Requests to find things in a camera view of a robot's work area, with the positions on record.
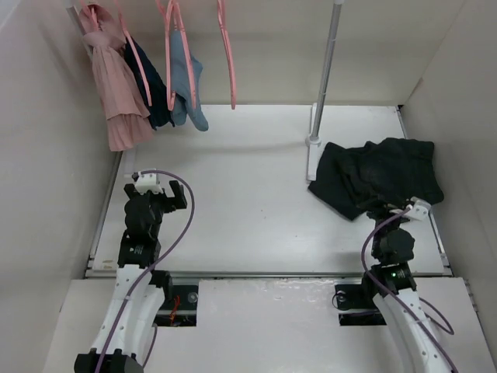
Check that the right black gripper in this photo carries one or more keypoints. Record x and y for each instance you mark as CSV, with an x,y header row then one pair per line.
x,y
384,209

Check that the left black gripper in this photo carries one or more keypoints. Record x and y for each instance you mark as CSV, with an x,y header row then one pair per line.
x,y
171,203

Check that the black trousers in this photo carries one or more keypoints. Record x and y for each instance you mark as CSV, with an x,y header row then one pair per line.
x,y
352,181

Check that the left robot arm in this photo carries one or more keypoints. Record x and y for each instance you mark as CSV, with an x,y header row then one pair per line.
x,y
128,333

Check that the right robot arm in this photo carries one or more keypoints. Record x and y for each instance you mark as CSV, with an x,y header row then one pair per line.
x,y
389,283

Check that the pink hanger with dress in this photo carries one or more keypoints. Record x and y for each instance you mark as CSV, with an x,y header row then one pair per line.
x,y
95,13

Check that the empty pink hanger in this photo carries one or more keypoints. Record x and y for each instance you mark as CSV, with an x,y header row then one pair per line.
x,y
221,17

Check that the navy blue garment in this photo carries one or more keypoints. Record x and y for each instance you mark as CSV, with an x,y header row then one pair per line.
x,y
160,115

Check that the pink pleated dress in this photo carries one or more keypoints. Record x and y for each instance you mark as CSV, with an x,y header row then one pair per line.
x,y
126,115

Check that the light blue garment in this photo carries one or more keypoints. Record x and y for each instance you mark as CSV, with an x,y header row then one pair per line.
x,y
180,83

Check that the white rack foot bar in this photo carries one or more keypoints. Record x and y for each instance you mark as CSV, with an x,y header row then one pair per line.
x,y
311,155

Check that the silver rack pole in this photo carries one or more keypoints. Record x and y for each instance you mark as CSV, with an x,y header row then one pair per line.
x,y
329,52

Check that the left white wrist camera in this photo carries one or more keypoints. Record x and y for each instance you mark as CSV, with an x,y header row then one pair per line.
x,y
147,182

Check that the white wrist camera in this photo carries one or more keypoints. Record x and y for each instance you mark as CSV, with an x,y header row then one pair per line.
x,y
415,209
147,182

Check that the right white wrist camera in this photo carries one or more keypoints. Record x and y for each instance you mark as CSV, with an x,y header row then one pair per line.
x,y
415,209

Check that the left white rack post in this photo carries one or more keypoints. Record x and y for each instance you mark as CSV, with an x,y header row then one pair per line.
x,y
73,15

